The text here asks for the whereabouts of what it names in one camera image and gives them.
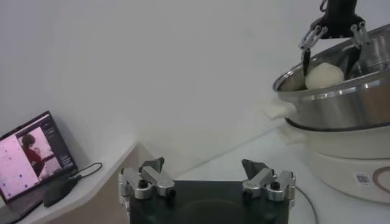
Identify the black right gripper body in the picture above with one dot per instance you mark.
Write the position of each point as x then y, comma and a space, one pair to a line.
339, 21

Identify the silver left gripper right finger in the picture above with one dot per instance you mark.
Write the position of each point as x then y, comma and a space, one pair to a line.
259, 179

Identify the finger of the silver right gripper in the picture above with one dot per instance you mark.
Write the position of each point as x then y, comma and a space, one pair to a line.
312, 38
359, 38

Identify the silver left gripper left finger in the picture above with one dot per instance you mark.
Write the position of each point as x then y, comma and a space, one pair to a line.
158, 179

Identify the white steamed baozi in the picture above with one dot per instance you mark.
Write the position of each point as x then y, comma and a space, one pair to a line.
324, 76

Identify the stainless steel steamer basket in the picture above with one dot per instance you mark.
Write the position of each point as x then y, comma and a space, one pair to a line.
335, 112

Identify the white rounded side desk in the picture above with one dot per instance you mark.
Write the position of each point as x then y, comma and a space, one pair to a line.
100, 188

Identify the white electric cooker base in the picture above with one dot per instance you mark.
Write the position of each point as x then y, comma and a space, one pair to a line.
335, 170

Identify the black computer mouse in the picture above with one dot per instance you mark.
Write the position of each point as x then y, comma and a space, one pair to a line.
59, 191

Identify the black laptop with pink screen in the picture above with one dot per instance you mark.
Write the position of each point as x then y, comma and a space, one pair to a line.
27, 158

